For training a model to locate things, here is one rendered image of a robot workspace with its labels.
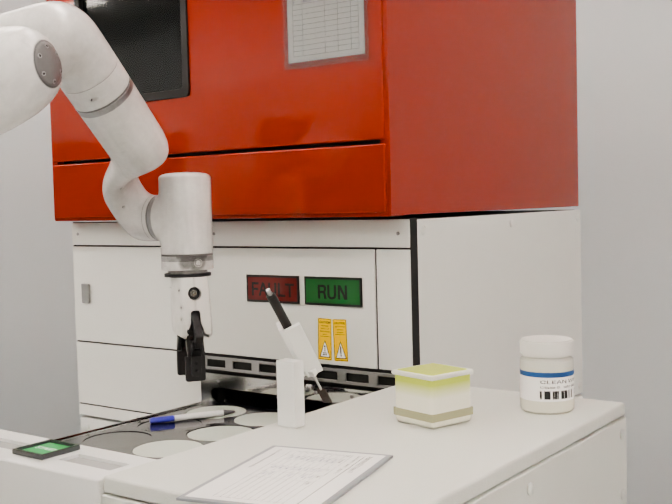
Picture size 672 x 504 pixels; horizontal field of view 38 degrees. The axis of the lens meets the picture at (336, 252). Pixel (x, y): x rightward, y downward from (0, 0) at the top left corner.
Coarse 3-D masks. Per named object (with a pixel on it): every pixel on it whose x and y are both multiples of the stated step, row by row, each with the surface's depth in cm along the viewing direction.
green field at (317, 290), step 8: (312, 280) 164; (320, 280) 162; (328, 280) 162; (336, 280) 161; (344, 280) 160; (352, 280) 159; (312, 288) 164; (320, 288) 163; (328, 288) 162; (336, 288) 161; (344, 288) 160; (352, 288) 159; (312, 296) 164; (320, 296) 163; (328, 296) 162; (336, 296) 161; (344, 296) 160; (352, 296) 159; (352, 304) 159
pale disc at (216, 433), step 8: (192, 432) 150; (200, 432) 149; (208, 432) 149; (216, 432) 149; (224, 432) 149; (232, 432) 149; (240, 432) 148; (200, 440) 144; (208, 440) 144; (216, 440) 144
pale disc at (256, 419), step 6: (252, 414) 161; (258, 414) 161; (264, 414) 161; (270, 414) 161; (276, 414) 161; (234, 420) 157; (240, 420) 157; (246, 420) 157; (252, 420) 157; (258, 420) 157; (264, 420) 157; (270, 420) 157; (276, 420) 156
